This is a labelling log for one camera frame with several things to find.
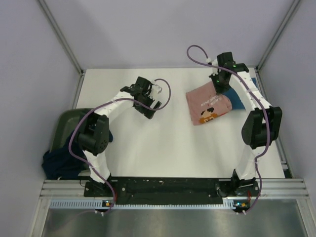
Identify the pink t shirt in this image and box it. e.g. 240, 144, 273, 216
186, 81, 233, 125

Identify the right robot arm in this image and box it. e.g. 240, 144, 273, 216
210, 52, 282, 196

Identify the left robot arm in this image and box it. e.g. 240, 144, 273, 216
74, 77, 162, 196

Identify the folded teal t shirt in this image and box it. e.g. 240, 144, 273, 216
215, 76, 248, 115

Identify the green plastic bin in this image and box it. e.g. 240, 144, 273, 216
49, 108, 91, 152

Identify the navy blue t shirt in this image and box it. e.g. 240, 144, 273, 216
41, 129, 114, 180

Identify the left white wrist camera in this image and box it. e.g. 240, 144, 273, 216
149, 84, 162, 97

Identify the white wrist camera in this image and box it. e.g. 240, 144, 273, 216
149, 84, 162, 97
206, 58, 219, 76

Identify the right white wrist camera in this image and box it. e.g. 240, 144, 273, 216
206, 58, 219, 76

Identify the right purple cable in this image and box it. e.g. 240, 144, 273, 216
186, 44, 271, 215

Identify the purple cable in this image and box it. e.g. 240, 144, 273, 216
68, 78, 173, 217
186, 44, 271, 215

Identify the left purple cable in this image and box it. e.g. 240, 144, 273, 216
68, 78, 173, 217

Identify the right aluminium frame post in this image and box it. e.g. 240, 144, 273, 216
255, 0, 303, 72

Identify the aluminium frame post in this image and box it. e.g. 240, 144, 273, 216
255, 0, 303, 72
37, 0, 86, 76

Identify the left aluminium frame post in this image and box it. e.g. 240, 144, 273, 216
37, 0, 86, 76

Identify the front aluminium rail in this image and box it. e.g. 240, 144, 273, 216
40, 179, 309, 199

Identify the slotted grey cable duct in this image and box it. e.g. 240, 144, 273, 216
49, 197, 249, 210

